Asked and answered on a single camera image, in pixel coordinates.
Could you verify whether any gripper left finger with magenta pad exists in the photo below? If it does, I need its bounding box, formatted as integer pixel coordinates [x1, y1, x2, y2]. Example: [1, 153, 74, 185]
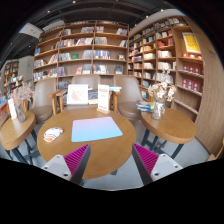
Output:
[42, 144, 91, 185]

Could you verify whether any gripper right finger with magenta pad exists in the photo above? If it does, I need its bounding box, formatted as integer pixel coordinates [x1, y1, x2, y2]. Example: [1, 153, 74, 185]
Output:
[132, 144, 182, 185]

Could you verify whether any white orange patterned mouse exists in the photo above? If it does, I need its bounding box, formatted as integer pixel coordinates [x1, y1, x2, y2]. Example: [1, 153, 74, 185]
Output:
[43, 127, 63, 143]

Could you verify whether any blue pink gradient mouse pad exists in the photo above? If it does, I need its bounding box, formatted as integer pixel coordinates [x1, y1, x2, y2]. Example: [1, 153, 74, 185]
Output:
[71, 116, 123, 143]

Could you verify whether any round wooden centre table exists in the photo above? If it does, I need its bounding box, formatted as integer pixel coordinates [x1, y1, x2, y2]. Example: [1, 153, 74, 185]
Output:
[37, 108, 136, 179]

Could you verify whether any round wooden table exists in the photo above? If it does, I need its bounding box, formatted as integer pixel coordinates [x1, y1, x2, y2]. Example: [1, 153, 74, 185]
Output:
[141, 108, 197, 144]
[37, 108, 136, 179]
[0, 111, 37, 151]

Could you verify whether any round wooden table at right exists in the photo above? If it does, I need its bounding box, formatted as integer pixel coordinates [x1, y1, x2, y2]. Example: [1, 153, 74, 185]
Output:
[141, 108, 197, 144]

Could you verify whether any stack of books on right table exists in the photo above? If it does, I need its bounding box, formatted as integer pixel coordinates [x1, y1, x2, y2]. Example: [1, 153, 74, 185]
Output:
[136, 100, 154, 112]

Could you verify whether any round wooden table at left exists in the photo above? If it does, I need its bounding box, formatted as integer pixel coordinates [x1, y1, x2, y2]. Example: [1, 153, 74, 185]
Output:
[0, 111, 37, 151]

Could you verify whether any white picture with red print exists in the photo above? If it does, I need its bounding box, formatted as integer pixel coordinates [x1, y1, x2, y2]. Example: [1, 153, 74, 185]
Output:
[67, 84, 88, 105]

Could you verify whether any glass vase with dried flowers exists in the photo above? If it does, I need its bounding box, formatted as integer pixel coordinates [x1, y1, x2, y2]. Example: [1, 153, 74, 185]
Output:
[148, 81, 176, 120]

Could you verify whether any beige armchair at left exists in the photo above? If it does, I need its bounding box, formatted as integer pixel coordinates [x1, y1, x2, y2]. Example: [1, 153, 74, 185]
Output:
[31, 78, 56, 123]

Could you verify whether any beige armchair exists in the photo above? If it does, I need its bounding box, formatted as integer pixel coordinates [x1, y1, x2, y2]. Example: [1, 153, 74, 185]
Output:
[62, 73, 102, 112]
[113, 75, 142, 120]
[31, 78, 56, 123]

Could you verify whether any beige armchair at right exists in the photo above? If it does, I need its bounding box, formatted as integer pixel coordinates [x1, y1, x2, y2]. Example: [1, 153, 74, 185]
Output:
[113, 75, 142, 120]

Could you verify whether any white sign on wooden stand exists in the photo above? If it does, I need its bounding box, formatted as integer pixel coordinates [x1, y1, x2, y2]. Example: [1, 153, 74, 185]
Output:
[97, 84, 109, 114]

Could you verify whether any white card on left table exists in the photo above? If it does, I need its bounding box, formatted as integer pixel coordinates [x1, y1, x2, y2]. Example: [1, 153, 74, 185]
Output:
[8, 99, 17, 119]

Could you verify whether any beige armchair in middle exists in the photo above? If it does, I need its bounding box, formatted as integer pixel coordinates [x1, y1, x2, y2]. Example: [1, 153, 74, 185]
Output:
[62, 73, 102, 112]

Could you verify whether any left vase with dried flowers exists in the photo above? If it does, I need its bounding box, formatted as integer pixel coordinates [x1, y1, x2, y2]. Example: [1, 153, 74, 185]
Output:
[11, 83, 34, 123]

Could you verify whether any far bookshelf at left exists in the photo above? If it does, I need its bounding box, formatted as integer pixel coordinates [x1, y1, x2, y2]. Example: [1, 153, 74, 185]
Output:
[3, 60, 19, 95]

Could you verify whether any wooden bookshelf at right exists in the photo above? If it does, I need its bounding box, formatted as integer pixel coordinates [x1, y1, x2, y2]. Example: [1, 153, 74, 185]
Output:
[128, 15, 204, 121]

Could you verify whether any wooden bookshelf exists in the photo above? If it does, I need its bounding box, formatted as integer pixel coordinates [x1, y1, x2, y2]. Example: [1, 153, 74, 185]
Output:
[128, 15, 204, 121]
[33, 20, 129, 83]

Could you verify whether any wooden bookshelf at back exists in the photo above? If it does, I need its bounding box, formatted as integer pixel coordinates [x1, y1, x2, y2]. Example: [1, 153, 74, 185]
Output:
[33, 20, 129, 83]

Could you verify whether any yellow framed poster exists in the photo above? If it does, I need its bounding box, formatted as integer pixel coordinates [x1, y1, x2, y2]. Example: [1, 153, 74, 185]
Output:
[182, 32, 200, 54]

